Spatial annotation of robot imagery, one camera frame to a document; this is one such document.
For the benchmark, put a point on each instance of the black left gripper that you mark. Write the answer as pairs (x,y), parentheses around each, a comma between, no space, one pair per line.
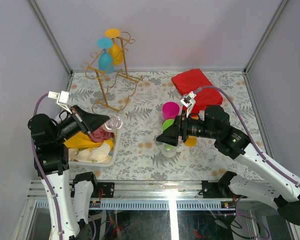
(88,122)

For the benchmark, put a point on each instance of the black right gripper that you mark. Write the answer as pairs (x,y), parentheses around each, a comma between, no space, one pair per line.
(170,135)

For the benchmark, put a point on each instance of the green plastic wine glass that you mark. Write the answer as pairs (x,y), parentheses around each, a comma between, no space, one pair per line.
(167,123)

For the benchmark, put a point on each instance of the clear wine glass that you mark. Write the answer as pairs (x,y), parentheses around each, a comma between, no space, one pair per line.
(169,152)
(114,124)

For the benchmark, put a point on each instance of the orange plastic wine glass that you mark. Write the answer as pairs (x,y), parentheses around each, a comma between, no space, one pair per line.
(115,51)
(192,140)

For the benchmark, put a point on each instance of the magenta plastic wine glass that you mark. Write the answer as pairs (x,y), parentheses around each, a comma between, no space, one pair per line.
(170,110)

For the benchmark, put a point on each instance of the teal plastic wine glass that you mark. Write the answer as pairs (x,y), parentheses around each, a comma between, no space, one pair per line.
(105,60)

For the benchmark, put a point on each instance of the red plastic wine glass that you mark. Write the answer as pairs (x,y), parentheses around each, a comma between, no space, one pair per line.
(195,109)

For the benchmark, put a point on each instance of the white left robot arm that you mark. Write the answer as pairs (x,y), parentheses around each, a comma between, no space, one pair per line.
(68,203)

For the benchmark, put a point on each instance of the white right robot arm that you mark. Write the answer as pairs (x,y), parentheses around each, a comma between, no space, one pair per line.
(282,188)

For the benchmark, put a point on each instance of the pink crumpled cloth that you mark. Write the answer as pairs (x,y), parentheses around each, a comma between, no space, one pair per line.
(101,135)

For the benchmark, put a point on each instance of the yellow cloth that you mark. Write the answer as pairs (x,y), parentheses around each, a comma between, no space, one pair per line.
(82,141)

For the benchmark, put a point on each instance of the white plastic basket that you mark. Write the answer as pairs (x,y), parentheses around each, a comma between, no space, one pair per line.
(113,153)

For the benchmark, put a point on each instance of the cream cloth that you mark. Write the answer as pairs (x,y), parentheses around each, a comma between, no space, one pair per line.
(95,155)

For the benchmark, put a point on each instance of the red folded cloth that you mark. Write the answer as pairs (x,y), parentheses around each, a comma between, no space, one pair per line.
(193,79)

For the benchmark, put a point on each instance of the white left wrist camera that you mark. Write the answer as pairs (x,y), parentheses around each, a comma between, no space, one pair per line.
(61,99)

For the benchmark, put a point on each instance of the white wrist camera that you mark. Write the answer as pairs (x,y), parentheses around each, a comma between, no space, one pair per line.
(61,99)
(188,101)

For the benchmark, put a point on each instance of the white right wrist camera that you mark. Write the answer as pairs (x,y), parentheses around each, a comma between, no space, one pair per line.
(188,101)

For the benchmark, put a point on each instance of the grey cable duct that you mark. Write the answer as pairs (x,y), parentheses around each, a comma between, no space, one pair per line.
(191,205)

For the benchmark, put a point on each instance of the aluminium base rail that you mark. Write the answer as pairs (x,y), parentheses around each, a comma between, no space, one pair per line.
(159,190)

